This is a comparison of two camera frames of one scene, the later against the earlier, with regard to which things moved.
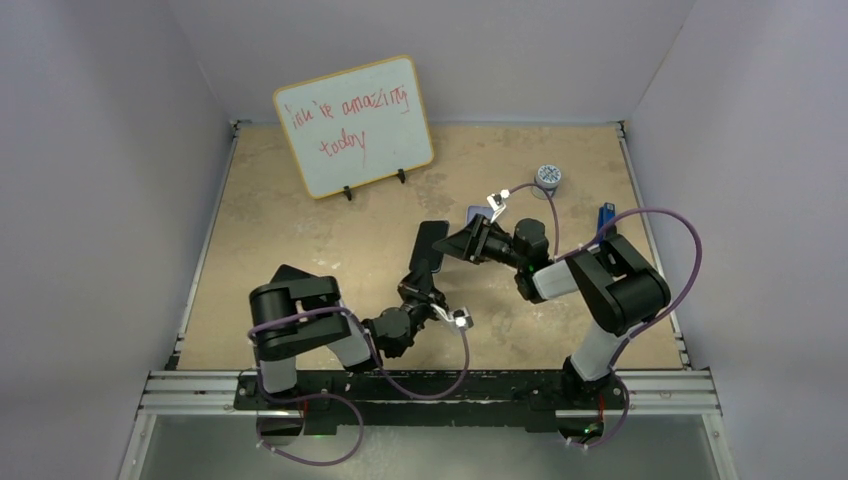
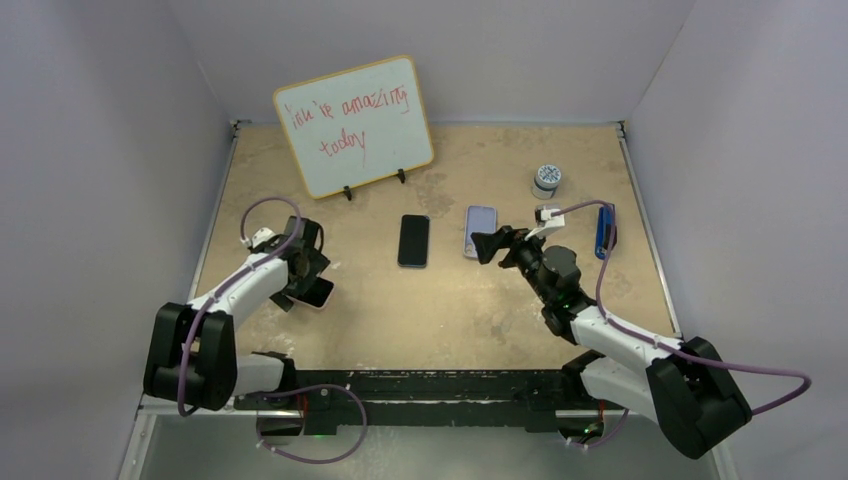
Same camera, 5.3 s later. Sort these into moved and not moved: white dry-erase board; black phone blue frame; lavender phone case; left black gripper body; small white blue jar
Moved: black phone blue frame; left black gripper body
Not moved: white dry-erase board; lavender phone case; small white blue jar
